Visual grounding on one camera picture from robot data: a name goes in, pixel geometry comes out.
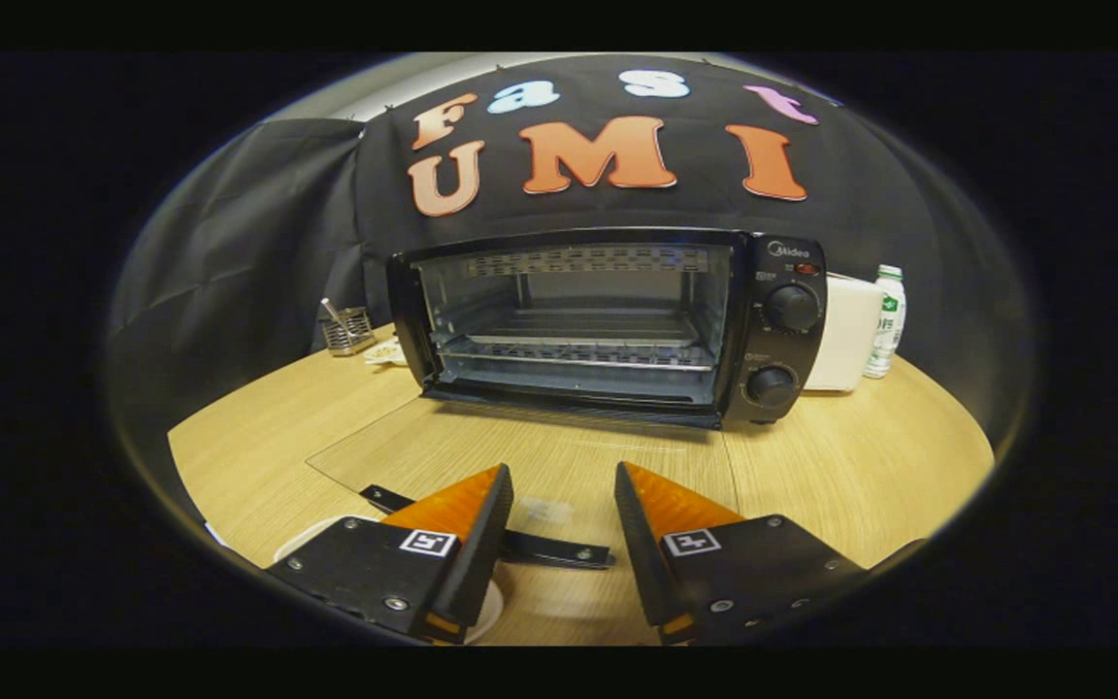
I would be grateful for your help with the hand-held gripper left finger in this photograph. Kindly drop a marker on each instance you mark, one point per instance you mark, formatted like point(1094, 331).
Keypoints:
point(481, 553)

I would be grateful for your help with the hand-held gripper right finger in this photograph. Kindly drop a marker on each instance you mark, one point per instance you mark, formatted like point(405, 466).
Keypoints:
point(641, 553)

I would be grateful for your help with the black toaster oven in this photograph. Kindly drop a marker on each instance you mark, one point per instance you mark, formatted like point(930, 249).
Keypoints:
point(787, 345)

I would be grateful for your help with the white bread toaster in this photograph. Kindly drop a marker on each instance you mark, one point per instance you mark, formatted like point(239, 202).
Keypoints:
point(845, 340)

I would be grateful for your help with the white round plate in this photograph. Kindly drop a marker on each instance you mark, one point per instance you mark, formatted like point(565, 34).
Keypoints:
point(312, 534)

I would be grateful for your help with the small white dish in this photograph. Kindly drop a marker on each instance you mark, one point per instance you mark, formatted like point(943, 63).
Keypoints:
point(386, 352)

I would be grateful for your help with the white plastic drink bottle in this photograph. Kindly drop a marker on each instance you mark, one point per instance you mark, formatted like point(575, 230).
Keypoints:
point(884, 330)

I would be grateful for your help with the black backdrop cloth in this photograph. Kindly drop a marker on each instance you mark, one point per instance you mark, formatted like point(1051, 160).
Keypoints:
point(229, 243)

